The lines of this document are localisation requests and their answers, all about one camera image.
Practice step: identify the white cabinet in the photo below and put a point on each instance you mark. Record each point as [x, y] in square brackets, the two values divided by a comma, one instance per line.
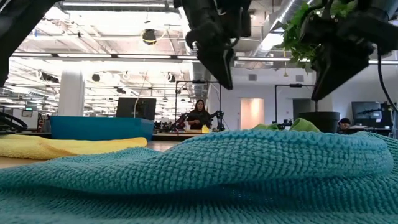
[31, 121]

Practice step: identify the black ceiling camera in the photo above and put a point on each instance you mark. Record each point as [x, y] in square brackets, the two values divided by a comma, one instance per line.
[149, 36]

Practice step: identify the grass green microfiber towel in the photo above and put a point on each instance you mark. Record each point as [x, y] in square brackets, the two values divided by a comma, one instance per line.
[303, 124]

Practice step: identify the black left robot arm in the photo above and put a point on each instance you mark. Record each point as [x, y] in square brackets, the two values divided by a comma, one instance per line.
[18, 25]

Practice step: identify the wooden workbench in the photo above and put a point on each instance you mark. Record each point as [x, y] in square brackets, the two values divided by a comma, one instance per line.
[174, 134]

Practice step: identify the teal microfiber towel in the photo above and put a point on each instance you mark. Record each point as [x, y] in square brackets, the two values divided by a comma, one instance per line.
[199, 174]

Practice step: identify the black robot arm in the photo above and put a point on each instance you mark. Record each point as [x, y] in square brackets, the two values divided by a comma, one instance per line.
[219, 121]

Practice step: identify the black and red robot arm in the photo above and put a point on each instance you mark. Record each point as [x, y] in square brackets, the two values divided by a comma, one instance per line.
[182, 123]

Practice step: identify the black plant pot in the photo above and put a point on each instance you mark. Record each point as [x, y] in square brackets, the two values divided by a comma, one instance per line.
[326, 121]

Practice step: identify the small black robot arm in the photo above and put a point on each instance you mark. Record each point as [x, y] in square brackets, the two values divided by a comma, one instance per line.
[284, 125]

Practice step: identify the black flat monitor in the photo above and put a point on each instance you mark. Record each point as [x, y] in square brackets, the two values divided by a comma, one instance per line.
[127, 109]

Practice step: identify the white pillar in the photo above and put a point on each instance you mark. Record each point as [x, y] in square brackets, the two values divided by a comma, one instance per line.
[71, 93]

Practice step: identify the silver ribbed ventilation duct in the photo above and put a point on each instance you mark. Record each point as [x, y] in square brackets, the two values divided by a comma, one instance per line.
[199, 77]

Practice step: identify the black aluminium table frame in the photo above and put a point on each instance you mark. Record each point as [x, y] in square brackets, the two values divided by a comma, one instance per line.
[164, 139]

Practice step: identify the black gantry stand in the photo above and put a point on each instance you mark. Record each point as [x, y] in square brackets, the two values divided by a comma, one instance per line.
[199, 81]
[295, 85]

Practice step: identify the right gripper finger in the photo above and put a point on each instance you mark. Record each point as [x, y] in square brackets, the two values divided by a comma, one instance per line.
[335, 71]
[316, 67]

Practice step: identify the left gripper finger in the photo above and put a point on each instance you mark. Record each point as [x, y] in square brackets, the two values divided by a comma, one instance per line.
[217, 62]
[231, 68]

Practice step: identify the yellow microfiber towel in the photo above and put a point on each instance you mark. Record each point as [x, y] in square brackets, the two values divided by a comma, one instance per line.
[62, 146]

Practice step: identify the person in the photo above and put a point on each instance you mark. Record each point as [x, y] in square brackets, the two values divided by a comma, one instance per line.
[343, 122]
[199, 119]

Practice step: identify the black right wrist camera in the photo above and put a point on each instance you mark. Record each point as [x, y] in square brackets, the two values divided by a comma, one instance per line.
[312, 28]

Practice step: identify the teal plastic bin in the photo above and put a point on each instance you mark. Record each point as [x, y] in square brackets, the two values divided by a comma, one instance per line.
[102, 127]

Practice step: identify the green leafy plant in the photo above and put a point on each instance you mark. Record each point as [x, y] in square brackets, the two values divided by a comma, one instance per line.
[293, 37]

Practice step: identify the dark wide monitor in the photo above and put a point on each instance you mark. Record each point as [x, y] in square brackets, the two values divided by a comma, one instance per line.
[363, 110]

